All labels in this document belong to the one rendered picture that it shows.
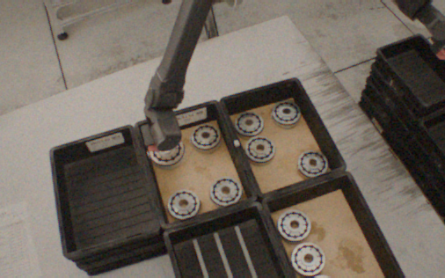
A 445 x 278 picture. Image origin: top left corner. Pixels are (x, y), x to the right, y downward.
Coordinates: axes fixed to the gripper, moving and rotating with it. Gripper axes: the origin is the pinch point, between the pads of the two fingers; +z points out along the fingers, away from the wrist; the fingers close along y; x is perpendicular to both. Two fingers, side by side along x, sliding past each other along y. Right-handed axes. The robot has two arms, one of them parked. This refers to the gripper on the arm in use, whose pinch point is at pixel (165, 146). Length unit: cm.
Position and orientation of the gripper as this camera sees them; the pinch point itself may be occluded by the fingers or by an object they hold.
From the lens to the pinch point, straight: 122.7
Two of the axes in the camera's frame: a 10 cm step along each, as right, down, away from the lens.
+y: 9.5, -2.9, 1.3
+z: 0.3, 5.0, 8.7
